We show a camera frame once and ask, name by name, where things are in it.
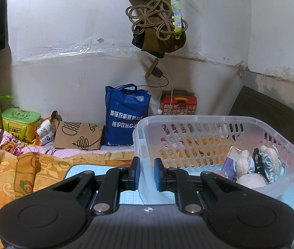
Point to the brown paper bag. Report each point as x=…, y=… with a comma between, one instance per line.
x=69, y=134

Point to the dark wooden headboard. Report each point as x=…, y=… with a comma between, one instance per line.
x=266, y=106

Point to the clear plastic basket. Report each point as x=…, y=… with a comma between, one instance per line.
x=201, y=124

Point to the green tin box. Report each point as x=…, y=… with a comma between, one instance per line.
x=19, y=124

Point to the floral blanket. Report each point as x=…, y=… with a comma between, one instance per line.
x=6, y=141

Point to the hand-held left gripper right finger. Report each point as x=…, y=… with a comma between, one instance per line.
x=158, y=173

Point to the purple small box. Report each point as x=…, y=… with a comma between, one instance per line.
x=228, y=163

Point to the blue tote bag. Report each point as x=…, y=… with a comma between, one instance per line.
x=126, y=114

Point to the grey plush toy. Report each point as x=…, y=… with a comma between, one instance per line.
x=250, y=181

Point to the orange patterned blanket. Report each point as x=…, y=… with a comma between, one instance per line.
x=6, y=176

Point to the white snack packet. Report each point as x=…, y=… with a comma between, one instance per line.
x=43, y=129
x=47, y=138

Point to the brown hanging bag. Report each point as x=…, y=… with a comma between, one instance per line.
x=162, y=41

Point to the black hair claw clip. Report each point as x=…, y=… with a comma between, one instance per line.
x=258, y=166

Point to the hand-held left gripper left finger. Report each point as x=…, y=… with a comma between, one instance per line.
x=135, y=172

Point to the wall socket with charger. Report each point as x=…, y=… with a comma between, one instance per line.
x=157, y=71

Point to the red gift box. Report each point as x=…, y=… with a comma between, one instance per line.
x=178, y=106

